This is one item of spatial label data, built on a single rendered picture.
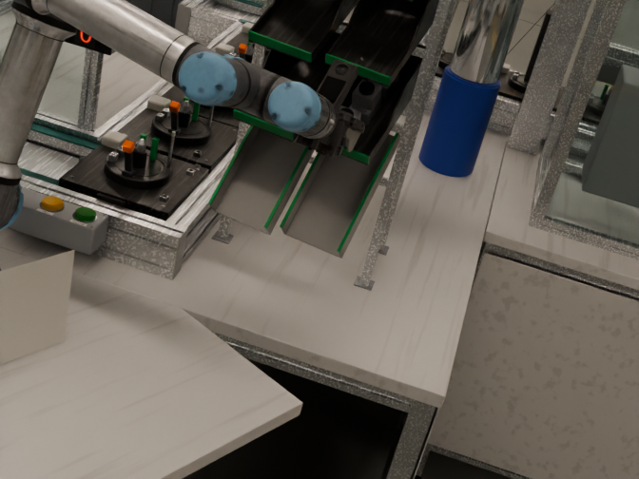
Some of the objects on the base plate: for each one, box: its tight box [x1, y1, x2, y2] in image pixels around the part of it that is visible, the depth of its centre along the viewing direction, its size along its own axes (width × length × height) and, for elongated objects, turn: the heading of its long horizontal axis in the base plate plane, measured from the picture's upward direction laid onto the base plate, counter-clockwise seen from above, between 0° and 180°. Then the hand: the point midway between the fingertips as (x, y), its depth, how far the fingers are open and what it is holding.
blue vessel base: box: [418, 65, 501, 177], centre depth 275 cm, size 16×16×27 cm
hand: (346, 121), depth 190 cm, fingers open, 5 cm apart
